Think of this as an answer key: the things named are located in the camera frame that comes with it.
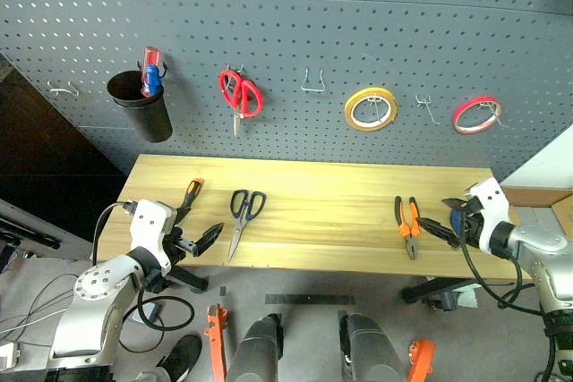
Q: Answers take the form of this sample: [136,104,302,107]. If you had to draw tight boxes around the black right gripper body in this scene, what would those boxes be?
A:
[458,208,487,249]

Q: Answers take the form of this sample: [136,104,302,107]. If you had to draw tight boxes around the white plastic box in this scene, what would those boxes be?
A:
[0,341,21,372]

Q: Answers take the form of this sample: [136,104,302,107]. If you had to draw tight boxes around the silver wire tape hook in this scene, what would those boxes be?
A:
[478,102,505,127]
[366,93,390,123]

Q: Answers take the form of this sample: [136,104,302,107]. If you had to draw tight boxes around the grey metal pegboard wall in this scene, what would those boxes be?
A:
[0,0,573,184]

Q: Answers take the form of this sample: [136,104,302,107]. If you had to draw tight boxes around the orange black pliers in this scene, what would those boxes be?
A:
[393,195,423,261]

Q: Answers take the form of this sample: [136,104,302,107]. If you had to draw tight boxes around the orange metal frame bar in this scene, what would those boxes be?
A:
[204,303,230,382]
[406,337,438,382]

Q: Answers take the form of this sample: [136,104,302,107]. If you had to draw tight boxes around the grey rounded right robot leg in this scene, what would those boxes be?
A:
[338,312,406,382]

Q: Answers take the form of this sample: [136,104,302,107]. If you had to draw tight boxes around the black metal cup holder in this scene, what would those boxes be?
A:
[106,69,175,144]

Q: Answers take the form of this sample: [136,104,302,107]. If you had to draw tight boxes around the blue black scissors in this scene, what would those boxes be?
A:
[227,189,268,262]

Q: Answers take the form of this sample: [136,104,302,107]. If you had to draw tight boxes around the grey rounded left robot leg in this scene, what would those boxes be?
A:
[226,313,286,382]

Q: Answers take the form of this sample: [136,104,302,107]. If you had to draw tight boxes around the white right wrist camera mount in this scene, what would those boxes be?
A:
[467,177,511,251]

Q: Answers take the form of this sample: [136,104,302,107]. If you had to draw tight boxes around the black sneaker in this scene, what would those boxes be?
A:
[156,334,203,382]

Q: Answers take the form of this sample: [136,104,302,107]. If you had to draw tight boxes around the red tape roll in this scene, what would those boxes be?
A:
[450,95,502,135]

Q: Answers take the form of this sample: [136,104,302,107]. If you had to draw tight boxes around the brown cardboard box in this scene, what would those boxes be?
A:
[500,184,573,240]

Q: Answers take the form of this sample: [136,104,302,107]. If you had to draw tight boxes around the silver wire pegboard hook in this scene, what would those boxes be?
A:
[47,81,81,98]

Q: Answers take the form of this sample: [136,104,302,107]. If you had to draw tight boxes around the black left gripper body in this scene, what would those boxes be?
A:
[167,214,201,267]

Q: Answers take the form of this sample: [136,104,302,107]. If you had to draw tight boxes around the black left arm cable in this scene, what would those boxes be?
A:
[91,200,197,354]

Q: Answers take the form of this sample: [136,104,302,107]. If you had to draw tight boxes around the black table foot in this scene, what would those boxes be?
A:
[172,265,210,294]
[401,277,475,305]

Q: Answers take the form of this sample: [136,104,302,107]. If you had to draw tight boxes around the small grey box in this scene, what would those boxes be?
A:
[142,303,165,323]

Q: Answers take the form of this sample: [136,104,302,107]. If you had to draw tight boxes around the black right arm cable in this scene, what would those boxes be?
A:
[458,238,545,316]

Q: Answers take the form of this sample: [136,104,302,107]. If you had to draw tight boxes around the silver wire plier holder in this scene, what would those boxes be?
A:
[300,67,327,93]

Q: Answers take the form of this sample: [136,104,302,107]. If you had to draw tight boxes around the grey trouser leg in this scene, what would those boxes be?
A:
[133,368,167,382]

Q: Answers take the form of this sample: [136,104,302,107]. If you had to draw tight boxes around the grey rounded robot leg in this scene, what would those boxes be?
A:
[338,312,406,382]
[226,313,286,382]

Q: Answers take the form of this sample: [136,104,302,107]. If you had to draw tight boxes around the yellow tape roll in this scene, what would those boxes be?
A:
[343,85,399,132]

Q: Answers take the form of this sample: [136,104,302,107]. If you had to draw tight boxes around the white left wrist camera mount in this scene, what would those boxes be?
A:
[129,198,178,276]

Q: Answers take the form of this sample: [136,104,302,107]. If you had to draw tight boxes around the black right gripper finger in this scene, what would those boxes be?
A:
[440,196,483,215]
[415,216,463,250]

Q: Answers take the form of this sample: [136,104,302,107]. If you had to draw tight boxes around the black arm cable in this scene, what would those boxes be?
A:
[91,200,197,354]
[458,238,545,316]

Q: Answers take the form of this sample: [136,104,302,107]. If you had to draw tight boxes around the black metal bar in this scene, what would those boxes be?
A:
[0,216,62,251]

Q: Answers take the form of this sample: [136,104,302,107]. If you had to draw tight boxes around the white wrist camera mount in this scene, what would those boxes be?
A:
[467,177,511,251]
[129,198,178,276]

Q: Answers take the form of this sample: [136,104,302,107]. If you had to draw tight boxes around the red blue handled screwdriver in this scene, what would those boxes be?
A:
[141,45,163,98]

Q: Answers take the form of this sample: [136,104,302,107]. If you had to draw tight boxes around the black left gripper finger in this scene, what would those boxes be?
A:
[173,203,194,227]
[195,221,226,257]

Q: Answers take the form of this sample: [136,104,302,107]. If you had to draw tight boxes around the red handled scissors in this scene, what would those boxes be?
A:
[218,69,264,137]

